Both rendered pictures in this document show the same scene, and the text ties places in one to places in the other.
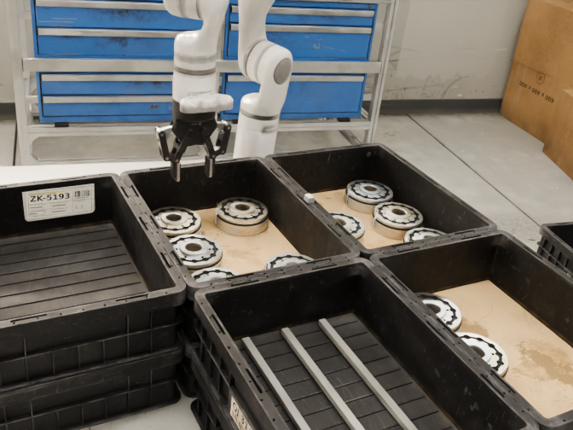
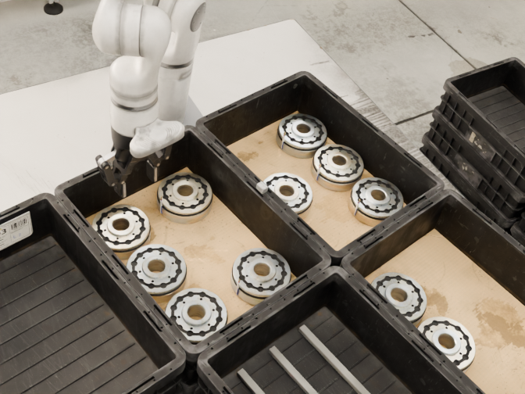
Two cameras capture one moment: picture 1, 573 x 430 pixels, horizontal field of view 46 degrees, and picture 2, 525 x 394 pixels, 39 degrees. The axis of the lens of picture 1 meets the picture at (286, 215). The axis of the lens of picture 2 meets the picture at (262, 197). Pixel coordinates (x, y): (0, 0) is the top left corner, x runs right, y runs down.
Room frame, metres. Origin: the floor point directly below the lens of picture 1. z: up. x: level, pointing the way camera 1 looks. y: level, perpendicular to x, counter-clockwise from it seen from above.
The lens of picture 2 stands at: (0.28, 0.24, 1.89)
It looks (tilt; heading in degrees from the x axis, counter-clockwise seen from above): 48 degrees down; 342
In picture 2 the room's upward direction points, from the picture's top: 11 degrees clockwise
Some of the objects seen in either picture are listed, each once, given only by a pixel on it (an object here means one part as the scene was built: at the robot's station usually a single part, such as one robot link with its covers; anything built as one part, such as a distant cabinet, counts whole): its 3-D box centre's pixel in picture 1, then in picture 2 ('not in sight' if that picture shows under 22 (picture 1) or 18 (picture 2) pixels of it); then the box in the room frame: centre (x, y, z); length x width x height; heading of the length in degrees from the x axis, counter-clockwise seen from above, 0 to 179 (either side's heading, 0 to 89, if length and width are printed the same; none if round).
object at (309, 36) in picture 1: (298, 62); not in sight; (3.11, 0.03, 0.60); 0.72 x 0.03 x 0.56; 111
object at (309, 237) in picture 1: (229, 241); (189, 247); (1.04, 0.10, 0.87); 0.40 x 0.30 x 0.11; 30
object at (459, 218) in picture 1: (368, 217); (312, 176); (1.19, -0.16, 0.87); 0.40 x 0.30 x 0.11; 30
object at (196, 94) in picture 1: (198, 84); (141, 112); (1.10, 0.17, 1.13); 0.11 x 0.09 x 0.06; 30
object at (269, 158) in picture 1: (373, 194); (317, 157); (1.19, -0.16, 0.92); 0.40 x 0.30 x 0.02; 30
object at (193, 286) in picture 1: (231, 216); (191, 229); (1.04, 0.10, 0.92); 0.40 x 0.30 x 0.02; 30
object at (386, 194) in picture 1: (369, 191); (302, 130); (1.32, -0.17, 0.86); 0.10 x 0.10 x 0.01
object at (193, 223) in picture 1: (173, 220); (120, 227); (1.10, 0.21, 0.86); 0.10 x 0.10 x 0.01
